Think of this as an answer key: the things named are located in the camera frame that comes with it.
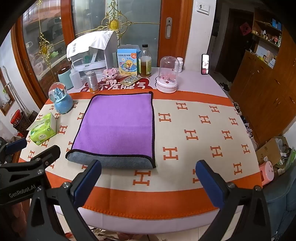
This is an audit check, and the wooden shelf cabinet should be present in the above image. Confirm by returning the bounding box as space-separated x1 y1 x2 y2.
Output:
229 7 296 149

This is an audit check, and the purple and grey towel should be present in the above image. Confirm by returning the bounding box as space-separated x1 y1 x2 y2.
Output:
65 91 157 169

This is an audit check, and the silver door handle plate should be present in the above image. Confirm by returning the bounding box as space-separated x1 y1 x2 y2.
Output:
165 17 173 39

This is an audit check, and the white plastic squeeze bottle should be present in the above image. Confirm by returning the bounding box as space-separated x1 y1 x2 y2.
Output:
69 66 83 90

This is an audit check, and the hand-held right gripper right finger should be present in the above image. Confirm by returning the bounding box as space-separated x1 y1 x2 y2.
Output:
195 159 272 241

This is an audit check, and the teal cylindrical container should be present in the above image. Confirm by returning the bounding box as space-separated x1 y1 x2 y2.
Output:
57 65 74 90

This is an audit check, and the dark wooden door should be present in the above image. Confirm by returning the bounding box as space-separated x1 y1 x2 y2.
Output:
216 8 255 84

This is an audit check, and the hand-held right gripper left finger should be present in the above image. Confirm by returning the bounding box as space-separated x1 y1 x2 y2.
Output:
27 159 102 241

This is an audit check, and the orange and cream patterned blanket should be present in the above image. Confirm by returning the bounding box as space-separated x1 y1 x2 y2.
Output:
18 91 263 219

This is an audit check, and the metal can with orange label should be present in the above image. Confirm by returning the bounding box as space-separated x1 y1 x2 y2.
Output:
86 71 100 94

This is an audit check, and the glass bottle with brown liquid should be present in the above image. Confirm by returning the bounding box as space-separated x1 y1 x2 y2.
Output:
138 44 152 78

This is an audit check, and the row of shoes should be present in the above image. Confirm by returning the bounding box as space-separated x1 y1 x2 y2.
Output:
232 102 258 149

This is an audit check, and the blue box with duck print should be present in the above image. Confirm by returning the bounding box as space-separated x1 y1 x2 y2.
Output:
117 45 142 76

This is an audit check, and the wooden glass sliding door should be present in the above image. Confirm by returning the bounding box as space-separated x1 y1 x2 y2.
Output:
11 0 194 103

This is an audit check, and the black smartphone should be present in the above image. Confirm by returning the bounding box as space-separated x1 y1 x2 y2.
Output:
201 54 210 75

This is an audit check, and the red basket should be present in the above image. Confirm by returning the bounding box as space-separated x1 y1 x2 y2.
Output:
10 109 23 127

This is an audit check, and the gold door ornament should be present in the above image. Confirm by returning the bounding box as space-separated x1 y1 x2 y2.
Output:
97 0 132 32
38 32 52 68

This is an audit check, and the pink dome music box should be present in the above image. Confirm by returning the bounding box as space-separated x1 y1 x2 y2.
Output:
154 56 180 93

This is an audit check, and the green tissue pack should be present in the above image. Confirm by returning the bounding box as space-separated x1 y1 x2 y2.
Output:
26 112 58 146

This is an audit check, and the pill blister pack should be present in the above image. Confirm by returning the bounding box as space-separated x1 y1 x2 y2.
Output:
120 75 141 86

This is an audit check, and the white cloth cover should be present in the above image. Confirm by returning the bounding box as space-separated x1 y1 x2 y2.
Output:
67 31 116 59

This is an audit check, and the blue snow globe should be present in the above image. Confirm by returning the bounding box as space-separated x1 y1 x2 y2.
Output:
48 82 74 114

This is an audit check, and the white light switch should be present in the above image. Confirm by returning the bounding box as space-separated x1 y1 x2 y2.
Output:
196 0 211 15

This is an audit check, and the cardboard box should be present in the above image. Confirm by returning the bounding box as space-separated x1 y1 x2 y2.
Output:
255 136 292 166

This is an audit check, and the pink plastic container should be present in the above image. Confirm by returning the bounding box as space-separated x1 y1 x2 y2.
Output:
258 161 275 186

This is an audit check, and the white cup rack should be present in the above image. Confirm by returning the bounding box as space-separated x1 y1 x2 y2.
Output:
69 35 119 73

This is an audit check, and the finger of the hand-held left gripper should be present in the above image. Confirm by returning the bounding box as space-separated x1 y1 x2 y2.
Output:
0 137 28 163
29 145 61 173

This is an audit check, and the grey-blue sofa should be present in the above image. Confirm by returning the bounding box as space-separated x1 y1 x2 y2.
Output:
262 167 296 232

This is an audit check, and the pink block toy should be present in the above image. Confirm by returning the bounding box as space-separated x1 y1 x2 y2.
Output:
103 68 120 79

